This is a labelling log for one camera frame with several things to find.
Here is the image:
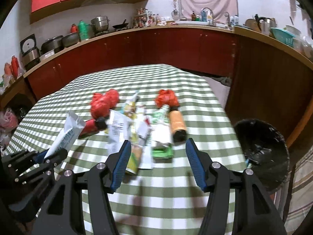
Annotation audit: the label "orange bottle black cap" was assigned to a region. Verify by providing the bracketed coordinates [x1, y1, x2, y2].
[168, 106, 187, 143]

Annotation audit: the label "large red plastic bag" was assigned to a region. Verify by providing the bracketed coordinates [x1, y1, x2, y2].
[90, 89, 119, 119]

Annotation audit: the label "grey mixing bowl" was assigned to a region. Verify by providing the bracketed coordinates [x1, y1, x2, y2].
[62, 32, 80, 48]

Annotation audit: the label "white pouch green print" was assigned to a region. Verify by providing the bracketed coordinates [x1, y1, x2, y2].
[134, 106, 153, 170]

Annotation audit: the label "steel stock pot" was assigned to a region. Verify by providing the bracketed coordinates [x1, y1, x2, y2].
[91, 15, 109, 32]

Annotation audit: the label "pink window curtain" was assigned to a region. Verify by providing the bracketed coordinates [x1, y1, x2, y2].
[180, 0, 239, 23]

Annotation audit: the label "red bottle black cap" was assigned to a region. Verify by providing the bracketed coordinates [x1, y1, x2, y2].
[80, 117, 107, 137]

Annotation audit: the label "green thermos jug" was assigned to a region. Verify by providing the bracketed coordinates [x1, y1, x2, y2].
[78, 20, 89, 41]

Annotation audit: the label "white printed paper wrapper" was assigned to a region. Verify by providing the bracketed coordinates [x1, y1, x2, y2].
[44, 111, 85, 159]

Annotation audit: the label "rice cooker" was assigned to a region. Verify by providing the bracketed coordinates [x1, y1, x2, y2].
[20, 34, 40, 71]

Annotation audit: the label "dark cooking pot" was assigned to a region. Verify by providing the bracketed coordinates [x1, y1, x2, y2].
[41, 35, 64, 55]

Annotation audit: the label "small orange-red plastic bag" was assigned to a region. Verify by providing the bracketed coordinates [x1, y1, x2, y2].
[155, 89, 179, 108]

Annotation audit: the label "green white bag bundle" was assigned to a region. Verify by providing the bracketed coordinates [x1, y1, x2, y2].
[151, 105, 174, 159]

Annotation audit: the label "black wok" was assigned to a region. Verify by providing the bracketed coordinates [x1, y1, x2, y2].
[113, 19, 128, 31]

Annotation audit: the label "black trash bin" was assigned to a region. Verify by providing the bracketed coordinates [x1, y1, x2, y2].
[234, 119, 290, 194]

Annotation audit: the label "green checked tablecloth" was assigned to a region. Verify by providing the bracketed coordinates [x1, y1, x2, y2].
[5, 64, 246, 234]

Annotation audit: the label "dark red base cabinets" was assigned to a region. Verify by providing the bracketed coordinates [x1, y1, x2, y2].
[26, 26, 312, 145]

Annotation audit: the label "steel electric kettle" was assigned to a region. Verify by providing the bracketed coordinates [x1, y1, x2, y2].
[255, 14, 277, 36]

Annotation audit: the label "yellow snack wrapper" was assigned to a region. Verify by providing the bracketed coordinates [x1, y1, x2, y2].
[122, 90, 140, 174]

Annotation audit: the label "teal plastic basket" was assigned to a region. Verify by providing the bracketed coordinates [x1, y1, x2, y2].
[270, 28, 296, 48]

